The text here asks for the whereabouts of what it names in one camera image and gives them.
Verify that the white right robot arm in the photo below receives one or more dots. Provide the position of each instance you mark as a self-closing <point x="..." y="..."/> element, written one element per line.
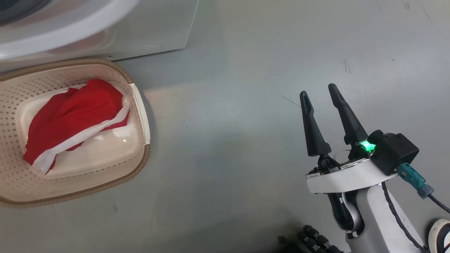
<point x="376" y="225"/>

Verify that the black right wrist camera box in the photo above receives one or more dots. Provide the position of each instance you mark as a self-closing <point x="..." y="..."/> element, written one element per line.
<point x="395" y="151"/>

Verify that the cream perforated laundry basket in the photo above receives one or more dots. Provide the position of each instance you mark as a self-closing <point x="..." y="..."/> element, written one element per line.
<point x="88" y="175"/>

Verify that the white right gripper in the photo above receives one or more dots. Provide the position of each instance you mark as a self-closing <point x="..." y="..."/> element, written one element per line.
<point x="348" y="179"/>

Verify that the red and white garment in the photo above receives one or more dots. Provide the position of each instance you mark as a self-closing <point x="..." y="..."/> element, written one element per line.
<point x="77" y="112"/>

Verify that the white front-load washing machine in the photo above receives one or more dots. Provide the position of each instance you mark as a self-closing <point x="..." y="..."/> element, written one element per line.
<point x="140" y="28"/>

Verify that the white black round base part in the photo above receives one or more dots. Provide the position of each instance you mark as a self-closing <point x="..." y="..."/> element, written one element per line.
<point x="435" y="233"/>

